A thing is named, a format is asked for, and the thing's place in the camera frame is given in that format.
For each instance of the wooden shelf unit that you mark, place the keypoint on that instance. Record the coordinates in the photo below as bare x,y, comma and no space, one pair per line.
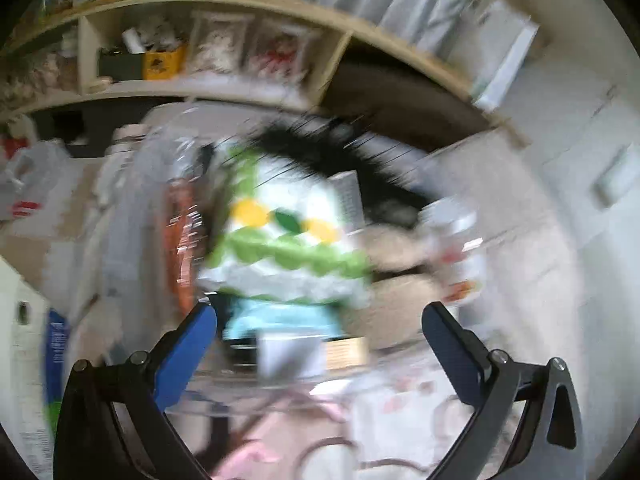
350,80

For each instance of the pink bunny stand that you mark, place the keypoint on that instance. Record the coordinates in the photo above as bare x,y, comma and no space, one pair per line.
260,447

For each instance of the clear plastic storage bin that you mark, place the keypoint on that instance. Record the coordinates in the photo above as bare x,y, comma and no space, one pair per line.
135,220

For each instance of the green blue carton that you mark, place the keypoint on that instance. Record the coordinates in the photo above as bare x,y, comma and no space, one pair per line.
56,360

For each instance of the white wall switch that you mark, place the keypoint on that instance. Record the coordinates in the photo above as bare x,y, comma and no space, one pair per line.
617,175

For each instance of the white paper bag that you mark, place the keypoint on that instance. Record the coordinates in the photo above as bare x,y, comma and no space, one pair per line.
505,55

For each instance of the teal cloth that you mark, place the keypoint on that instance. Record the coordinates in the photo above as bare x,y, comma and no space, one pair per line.
280,317

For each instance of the white plastic bag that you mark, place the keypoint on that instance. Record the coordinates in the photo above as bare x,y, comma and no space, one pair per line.
30,180

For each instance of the green dotted packet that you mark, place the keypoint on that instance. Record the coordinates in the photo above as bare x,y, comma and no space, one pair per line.
285,255

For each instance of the white shoebox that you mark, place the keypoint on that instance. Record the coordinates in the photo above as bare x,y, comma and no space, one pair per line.
22,360

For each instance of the yellow box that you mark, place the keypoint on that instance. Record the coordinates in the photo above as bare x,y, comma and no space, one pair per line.
164,64

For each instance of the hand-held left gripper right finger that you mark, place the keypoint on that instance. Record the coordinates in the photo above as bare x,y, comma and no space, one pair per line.
450,355

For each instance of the wooden paddle brush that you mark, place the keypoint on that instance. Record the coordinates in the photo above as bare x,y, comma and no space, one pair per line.
346,352

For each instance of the black feathered hair claw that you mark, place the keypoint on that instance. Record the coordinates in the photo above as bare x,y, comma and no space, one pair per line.
320,152

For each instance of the beige plush toy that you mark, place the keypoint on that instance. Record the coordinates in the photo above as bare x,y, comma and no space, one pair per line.
395,252

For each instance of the orange snack packet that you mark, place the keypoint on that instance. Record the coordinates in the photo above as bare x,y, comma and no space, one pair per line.
184,250

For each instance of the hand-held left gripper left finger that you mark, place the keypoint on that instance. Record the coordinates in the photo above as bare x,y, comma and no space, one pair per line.
185,355

